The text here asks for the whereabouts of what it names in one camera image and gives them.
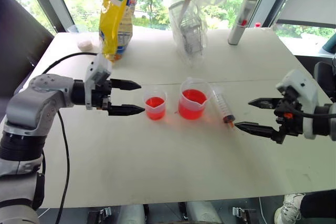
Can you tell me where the white cylindrical tube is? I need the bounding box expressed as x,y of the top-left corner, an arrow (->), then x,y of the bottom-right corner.
227,0 -> 259,46

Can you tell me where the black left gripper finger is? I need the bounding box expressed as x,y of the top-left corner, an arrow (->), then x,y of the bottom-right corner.
110,78 -> 142,91
108,104 -> 146,116

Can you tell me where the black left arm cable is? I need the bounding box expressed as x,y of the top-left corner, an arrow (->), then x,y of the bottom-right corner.
39,52 -> 98,224

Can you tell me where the metal mesh basket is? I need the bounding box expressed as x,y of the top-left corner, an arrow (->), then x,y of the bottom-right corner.
169,0 -> 206,55

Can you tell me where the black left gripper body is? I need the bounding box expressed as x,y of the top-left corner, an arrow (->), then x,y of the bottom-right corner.
91,78 -> 113,116

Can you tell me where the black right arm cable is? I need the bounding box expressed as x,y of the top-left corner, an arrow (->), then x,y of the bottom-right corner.
286,102 -> 336,119

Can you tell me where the clear plastic syringe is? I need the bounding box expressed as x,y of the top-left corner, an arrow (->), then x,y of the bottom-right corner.
212,87 -> 236,128

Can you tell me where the teal object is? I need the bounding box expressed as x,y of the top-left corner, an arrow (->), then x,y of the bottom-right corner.
321,35 -> 336,55

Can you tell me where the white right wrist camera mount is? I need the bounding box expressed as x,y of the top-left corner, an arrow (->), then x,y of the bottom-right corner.
275,68 -> 320,141

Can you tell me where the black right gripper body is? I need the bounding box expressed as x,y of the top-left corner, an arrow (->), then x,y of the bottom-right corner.
274,87 -> 307,145

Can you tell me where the black trouser leg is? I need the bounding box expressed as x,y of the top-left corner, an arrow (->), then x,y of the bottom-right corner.
300,189 -> 336,220

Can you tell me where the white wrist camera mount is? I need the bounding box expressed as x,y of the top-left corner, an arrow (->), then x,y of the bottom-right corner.
84,52 -> 113,111
275,68 -> 320,141

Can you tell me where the white crumpled tissue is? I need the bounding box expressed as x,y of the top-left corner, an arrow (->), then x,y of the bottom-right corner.
76,39 -> 93,51

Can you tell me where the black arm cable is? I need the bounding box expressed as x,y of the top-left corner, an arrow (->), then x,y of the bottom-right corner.
286,102 -> 336,119
39,52 -> 98,224

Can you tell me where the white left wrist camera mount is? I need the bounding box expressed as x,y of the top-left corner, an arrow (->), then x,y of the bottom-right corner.
84,52 -> 113,111

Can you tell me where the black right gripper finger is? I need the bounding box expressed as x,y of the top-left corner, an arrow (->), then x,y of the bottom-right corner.
234,121 -> 280,141
247,97 -> 285,109

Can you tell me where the small beaker red liquid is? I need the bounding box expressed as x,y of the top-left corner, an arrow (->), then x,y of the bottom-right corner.
142,88 -> 168,121

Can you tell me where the black chair back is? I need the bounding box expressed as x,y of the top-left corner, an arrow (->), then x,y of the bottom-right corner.
0,0 -> 55,128

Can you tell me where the yellow snack bag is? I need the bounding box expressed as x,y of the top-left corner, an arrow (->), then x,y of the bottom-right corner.
99,0 -> 141,63

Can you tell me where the white sneaker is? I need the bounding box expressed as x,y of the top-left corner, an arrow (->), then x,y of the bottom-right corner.
274,193 -> 306,224

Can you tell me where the black rounded chair part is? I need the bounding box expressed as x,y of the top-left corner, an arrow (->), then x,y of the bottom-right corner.
313,60 -> 336,103

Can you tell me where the large beaker red liquid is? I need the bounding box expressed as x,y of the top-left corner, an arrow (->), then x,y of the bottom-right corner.
178,77 -> 212,121

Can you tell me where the metal table latch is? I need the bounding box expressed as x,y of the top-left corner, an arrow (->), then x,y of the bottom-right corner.
232,206 -> 257,224
87,206 -> 112,224

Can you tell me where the grey cylinder under table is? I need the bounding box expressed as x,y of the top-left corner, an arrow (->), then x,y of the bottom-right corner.
185,200 -> 223,224
118,204 -> 146,224

